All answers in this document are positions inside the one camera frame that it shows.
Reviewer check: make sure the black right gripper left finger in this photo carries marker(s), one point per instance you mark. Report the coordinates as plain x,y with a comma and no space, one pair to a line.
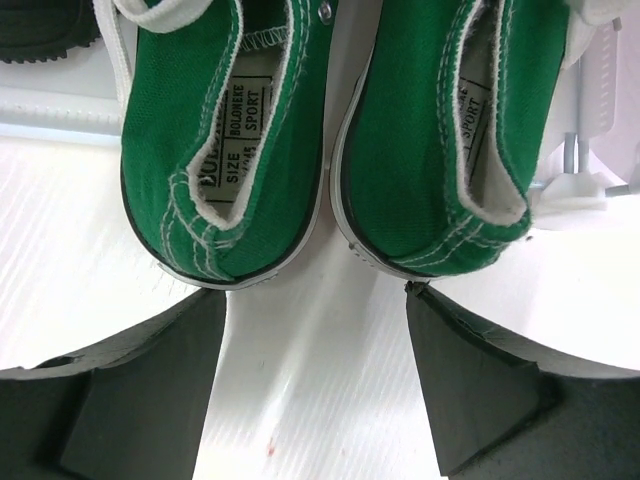
131,406

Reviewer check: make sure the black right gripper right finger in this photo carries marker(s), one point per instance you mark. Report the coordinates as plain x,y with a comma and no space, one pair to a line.
502,406

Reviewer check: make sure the green canvas sneaker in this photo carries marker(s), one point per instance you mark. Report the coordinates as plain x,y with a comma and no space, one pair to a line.
440,144
222,130

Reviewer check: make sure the white plastic shoe cabinet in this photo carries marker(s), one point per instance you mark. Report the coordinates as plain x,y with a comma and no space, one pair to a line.
587,179

